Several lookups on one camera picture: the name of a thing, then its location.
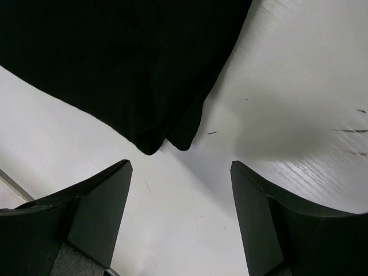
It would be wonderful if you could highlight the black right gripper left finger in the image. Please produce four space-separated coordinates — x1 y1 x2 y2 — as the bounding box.
1 160 132 275

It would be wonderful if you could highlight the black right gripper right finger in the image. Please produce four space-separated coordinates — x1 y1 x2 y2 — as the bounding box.
231 161 367 275

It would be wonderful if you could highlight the black tank top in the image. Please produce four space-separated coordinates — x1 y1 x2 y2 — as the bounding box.
1 1 251 155

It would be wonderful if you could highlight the aluminium table frame rail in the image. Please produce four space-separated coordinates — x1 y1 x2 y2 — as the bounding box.
0 170 34 201

